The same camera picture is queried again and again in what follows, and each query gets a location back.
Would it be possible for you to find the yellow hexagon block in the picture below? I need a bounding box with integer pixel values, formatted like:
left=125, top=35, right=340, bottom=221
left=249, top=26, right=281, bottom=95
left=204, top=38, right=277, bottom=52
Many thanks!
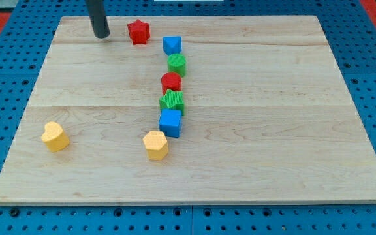
left=142, top=131, right=168, bottom=161

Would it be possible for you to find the yellow heart block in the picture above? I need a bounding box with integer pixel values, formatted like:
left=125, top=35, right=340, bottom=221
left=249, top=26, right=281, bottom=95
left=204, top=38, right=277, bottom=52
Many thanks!
left=41, top=121, right=70, bottom=152

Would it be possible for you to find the blue cube block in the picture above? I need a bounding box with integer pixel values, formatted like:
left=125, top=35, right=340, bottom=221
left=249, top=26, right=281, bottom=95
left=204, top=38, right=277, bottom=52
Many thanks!
left=159, top=109, right=182, bottom=138

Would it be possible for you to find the green star block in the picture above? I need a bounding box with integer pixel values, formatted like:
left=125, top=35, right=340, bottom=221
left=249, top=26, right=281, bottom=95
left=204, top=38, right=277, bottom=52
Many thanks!
left=159, top=89, right=185, bottom=116

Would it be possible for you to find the light wooden board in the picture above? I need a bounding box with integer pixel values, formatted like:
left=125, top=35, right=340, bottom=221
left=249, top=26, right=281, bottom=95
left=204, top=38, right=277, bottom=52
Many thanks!
left=0, top=16, right=376, bottom=206

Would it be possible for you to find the red cylinder block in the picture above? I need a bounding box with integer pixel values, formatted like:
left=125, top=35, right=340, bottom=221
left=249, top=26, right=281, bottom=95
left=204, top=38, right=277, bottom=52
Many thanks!
left=161, top=72, right=182, bottom=95

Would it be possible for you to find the green cylinder block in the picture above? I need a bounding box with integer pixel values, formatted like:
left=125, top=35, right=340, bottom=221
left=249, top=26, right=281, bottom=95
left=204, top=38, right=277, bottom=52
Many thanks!
left=167, top=54, right=186, bottom=77

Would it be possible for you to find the blue triangle block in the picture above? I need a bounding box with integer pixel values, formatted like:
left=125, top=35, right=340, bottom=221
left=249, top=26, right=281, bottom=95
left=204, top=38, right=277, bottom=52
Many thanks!
left=163, top=36, right=182, bottom=55

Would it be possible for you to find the red star block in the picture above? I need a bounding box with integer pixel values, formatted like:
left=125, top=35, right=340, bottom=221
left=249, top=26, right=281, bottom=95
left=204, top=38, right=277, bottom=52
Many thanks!
left=127, top=19, right=150, bottom=45

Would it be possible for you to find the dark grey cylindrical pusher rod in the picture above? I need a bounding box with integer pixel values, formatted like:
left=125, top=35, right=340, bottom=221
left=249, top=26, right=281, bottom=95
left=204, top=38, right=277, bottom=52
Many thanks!
left=85, top=0, right=110, bottom=39

